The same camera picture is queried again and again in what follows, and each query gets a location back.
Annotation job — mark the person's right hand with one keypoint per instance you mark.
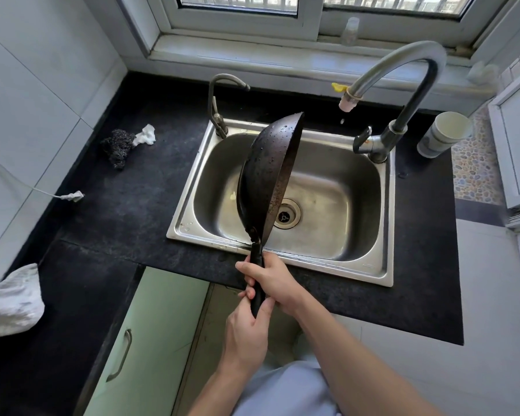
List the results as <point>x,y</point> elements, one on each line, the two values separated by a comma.
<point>279,283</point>

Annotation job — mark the person's left hand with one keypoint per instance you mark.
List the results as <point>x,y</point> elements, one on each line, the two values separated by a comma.
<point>242,337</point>

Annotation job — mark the person's left thumb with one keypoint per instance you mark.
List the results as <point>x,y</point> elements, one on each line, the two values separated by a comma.
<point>266,309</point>

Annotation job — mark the person's right fingers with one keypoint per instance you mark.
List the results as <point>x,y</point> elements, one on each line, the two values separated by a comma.
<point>248,268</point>

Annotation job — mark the person's left forearm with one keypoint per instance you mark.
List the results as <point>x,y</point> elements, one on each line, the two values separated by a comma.
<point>219,394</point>

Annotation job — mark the person's right forearm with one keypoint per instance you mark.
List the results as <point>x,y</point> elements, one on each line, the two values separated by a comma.
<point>355,363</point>

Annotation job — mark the round sink drain strainer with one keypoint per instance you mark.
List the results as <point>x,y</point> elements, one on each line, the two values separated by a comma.
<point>287,214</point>

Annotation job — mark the person's light blue clothing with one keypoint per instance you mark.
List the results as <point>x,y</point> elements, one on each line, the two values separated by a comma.
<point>281,392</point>

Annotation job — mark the stainless steel sink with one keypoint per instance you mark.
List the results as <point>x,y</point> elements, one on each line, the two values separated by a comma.
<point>338,203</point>

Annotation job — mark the light green cabinet door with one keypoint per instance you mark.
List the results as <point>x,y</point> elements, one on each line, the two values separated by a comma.
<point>156,342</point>

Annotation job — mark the small steel faucet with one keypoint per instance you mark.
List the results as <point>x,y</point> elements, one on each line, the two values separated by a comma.
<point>214,108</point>

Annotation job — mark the small crumpled white rag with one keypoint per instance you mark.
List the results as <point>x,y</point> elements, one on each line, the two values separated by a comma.
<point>145,135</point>

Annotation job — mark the grey steel wool scrubber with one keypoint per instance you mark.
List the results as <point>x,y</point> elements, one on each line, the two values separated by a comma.
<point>118,148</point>

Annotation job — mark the yellow clip on faucet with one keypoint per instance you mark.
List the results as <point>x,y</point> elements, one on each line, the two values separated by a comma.
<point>339,87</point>

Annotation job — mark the white paper cup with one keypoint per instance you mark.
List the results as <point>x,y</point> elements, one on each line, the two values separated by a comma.
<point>442,136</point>

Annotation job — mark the large white cloth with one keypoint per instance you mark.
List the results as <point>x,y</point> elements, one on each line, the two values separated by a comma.
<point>11,298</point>

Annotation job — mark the pebble patterned floor mat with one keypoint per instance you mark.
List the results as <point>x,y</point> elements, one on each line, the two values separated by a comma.
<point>474,168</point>

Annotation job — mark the clear plastic cup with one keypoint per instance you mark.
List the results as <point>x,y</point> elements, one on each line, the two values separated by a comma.
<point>350,32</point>

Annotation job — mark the tall grey gooseneck faucet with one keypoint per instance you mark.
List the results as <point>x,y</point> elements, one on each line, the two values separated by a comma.
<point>409,54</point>

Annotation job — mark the white appliance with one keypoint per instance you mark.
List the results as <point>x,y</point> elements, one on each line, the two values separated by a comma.
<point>518,138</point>

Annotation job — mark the crumpled white plastic wrap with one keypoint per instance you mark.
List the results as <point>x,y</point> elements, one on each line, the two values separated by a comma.
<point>483,73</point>

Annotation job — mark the white window frame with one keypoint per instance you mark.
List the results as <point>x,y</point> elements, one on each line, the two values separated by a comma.
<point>242,28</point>

